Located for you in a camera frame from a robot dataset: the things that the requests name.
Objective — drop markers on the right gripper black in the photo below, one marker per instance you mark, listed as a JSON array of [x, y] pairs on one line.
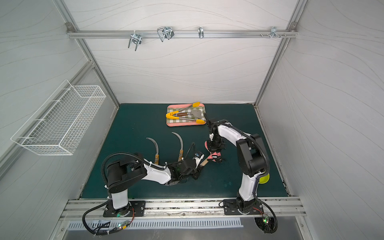
[[214, 149]]

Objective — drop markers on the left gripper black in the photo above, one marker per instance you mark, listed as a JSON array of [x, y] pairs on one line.
[[189, 169]]

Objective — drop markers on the pink rag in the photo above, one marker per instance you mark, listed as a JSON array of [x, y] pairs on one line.
[[214, 156]]

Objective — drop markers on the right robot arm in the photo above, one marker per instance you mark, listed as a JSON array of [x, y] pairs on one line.
[[253, 161]]

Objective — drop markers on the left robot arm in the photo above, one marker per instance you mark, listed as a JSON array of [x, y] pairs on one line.
[[122, 170]]

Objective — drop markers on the small metal spatula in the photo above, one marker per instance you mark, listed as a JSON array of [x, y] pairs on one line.
[[197, 114]]

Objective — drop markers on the pink checkered tray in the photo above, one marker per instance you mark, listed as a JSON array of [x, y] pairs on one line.
[[180, 123]]

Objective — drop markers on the yellow tipped metal tongs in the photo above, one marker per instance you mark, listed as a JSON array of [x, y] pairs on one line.
[[188, 108]]

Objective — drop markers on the lime green bowl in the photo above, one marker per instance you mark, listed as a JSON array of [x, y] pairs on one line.
[[264, 179]]

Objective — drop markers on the white vent strip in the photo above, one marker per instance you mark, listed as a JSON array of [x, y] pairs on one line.
[[152, 224]]

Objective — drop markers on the small metal hook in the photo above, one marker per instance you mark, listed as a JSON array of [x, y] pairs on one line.
[[201, 32]]

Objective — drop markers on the metal U-bolt clamp middle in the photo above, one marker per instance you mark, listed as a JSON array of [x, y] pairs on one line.
[[165, 33]]

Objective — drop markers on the metal u-bolt clamp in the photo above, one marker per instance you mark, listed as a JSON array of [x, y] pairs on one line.
[[165, 33], [135, 40]]

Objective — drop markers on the metal U-bolt clamp left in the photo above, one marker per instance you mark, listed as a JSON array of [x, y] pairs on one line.
[[135, 40]]

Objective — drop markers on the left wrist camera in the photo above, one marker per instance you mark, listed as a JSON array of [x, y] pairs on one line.
[[198, 157]]

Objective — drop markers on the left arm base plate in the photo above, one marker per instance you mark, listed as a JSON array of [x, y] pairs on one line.
[[134, 208]]

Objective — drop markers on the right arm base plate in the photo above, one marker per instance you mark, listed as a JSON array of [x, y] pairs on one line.
[[231, 207]]

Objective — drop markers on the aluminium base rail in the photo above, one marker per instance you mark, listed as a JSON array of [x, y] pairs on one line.
[[187, 208]]

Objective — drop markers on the metal bracket with bolts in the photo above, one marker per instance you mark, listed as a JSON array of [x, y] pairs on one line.
[[273, 34]]

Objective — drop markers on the white wire basket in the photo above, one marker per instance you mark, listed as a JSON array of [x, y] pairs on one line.
[[59, 124]]

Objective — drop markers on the aluminium crossbar rail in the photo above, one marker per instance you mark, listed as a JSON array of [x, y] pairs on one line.
[[179, 34]]

